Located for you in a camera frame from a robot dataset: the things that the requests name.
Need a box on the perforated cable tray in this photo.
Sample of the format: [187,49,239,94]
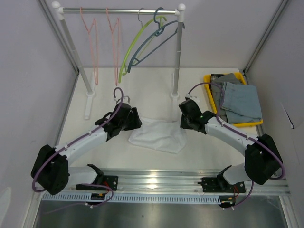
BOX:
[42,192,221,205]

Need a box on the left black mount plate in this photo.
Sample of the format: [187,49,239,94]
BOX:
[76,175,118,191]

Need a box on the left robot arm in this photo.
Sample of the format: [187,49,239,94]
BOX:
[30,103,142,195]

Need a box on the black mount plate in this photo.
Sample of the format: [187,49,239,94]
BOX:
[76,175,118,191]
[197,177,246,193]

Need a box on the blue-grey plastic hanger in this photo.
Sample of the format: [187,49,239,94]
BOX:
[127,7,185,74]

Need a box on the white clothes rack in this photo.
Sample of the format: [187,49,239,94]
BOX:
[52,1,186,122]

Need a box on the white skirt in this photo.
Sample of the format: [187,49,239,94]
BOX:
[129,118,187,154]

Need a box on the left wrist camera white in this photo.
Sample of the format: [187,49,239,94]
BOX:
[116,95,131,104]

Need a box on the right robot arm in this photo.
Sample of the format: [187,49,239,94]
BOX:
[179,98,285,192]

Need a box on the pink wire hanger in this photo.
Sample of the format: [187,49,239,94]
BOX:
[80,7,99,86]
[106,8,120,86]

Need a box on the pink wire hanger left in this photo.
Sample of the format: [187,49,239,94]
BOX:
[80,7,99,86]

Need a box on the yellow plastic bin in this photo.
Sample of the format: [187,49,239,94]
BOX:
[203,73,263,127]

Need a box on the lime green hanger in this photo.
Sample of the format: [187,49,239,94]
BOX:
[116,16,167,84]

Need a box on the right black mount plate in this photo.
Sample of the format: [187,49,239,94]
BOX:
[197,177,246,193]

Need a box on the light blue denim garment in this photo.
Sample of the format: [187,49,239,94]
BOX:
[220,82,262,124]

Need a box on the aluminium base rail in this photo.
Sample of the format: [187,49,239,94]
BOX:
[35,167,290,196]

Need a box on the pink wire hanger right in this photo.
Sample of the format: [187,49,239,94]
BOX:
[106,8,120,86]

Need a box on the grey folded garment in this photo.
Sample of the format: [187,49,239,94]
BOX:
[210,73,243,122]

